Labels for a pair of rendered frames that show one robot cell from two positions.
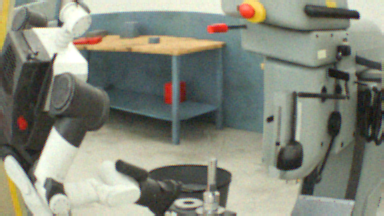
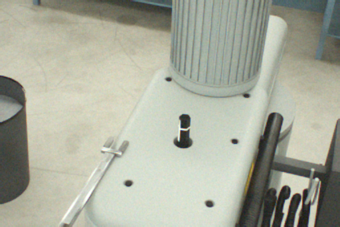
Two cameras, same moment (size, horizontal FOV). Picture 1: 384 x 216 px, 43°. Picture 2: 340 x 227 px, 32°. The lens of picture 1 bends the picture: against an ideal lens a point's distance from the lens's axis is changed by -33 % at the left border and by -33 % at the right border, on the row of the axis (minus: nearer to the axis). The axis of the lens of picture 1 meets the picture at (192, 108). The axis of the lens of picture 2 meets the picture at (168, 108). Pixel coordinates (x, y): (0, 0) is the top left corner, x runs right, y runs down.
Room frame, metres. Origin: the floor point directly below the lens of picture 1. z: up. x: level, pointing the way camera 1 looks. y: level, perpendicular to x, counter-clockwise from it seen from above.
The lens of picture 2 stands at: (0.83, 0.08, 2.64)
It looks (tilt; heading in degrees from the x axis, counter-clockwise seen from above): 38 degrees down; 337
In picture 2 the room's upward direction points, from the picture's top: 3 degrees clockwise
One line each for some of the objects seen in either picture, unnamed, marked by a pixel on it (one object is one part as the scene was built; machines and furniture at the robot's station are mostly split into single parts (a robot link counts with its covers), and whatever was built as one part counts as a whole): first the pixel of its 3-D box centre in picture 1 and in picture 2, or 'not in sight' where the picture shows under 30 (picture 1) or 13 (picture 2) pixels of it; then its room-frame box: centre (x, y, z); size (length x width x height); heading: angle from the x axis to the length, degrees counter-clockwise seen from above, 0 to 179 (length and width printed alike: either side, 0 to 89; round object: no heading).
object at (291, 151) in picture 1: (291, 153); not in sight; (1.36, -0.22, 1.45); 0.07 x 0.07 x 0.06
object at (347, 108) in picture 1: (325, 103); not in sight; (1.75, -0.40, 1.47); 0.24 x 0.19 x 0.26; 52
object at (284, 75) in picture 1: (301, 116); not in sight; (1.60, -0.28, 1.47); 0.21 x 0.19 x 0.32; 52
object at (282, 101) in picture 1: (281, 135); not in sight; (1.51, -0.21, 1.45); 0.04 x 0.04 x 0.21; 52
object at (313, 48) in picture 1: (304, 38); not in sight; (1.63, -0.31, 1.68); 0.34 x 0.24 x 0.10; 142
